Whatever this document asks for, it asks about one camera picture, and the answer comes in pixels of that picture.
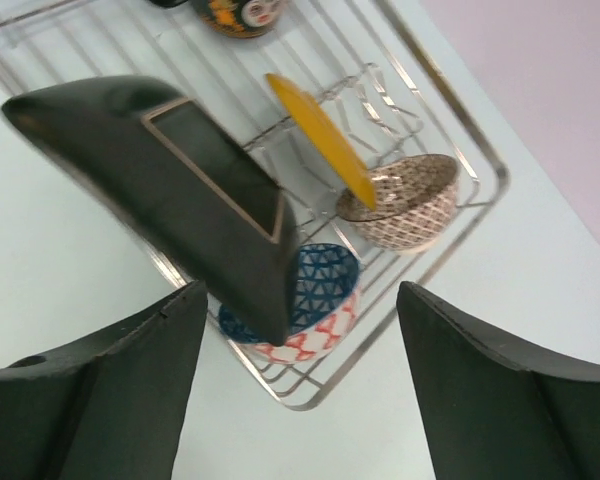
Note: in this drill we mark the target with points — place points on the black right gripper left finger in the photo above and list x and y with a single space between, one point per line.
109 405

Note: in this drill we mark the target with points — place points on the dark mug red interior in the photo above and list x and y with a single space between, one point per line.
241 19

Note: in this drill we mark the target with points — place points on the blue rim red pattern bowl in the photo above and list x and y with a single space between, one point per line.
325 311

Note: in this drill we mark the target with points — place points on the metal wire dish rack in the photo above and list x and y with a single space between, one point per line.
364 67

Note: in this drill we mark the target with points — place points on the brown white patterned bowl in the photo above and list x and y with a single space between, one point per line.
416 200

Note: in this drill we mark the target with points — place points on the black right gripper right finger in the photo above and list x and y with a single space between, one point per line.
493 405

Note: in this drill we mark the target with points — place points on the black floral square plate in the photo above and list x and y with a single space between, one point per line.
163 166

